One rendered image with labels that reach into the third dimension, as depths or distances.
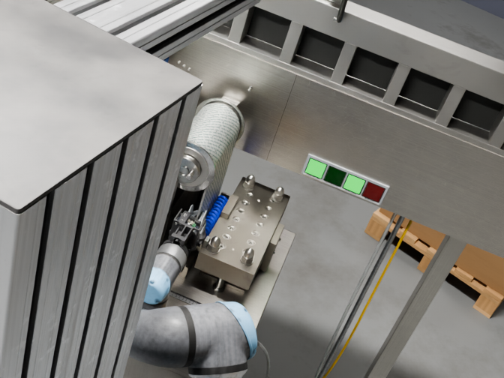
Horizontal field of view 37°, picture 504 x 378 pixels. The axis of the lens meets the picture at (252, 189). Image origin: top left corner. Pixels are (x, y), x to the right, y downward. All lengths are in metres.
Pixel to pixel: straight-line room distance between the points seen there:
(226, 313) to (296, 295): 2.08
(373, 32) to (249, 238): 0.65
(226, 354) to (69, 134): 0.93
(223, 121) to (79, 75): 1.39
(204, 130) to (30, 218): 1.45
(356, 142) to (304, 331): 1.44
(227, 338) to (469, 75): 0.97
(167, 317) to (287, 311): 2.04
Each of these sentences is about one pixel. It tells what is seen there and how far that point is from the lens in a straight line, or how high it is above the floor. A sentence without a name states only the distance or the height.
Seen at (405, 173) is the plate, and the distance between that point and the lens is 2.15.
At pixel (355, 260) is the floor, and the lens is 3.85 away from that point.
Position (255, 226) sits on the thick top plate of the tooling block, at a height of 1.03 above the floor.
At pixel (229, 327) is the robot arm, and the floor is 1.32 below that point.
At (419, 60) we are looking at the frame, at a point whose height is 1.60.
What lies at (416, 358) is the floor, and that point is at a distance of 3.54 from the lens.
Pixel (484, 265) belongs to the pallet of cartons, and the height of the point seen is 0.23.
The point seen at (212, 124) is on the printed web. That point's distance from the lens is 1.97.
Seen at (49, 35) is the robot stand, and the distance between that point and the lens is 0.69.
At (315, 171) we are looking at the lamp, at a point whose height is 1.18.
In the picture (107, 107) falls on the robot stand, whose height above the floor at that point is 2.03.
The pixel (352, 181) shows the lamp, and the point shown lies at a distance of 2.18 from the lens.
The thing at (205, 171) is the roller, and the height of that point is 1.26.
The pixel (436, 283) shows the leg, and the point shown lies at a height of 0.84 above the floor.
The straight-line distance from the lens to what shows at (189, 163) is 1.87.
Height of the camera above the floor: 2.35
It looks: 36 degrees down
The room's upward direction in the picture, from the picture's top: 19 degrees clockwise
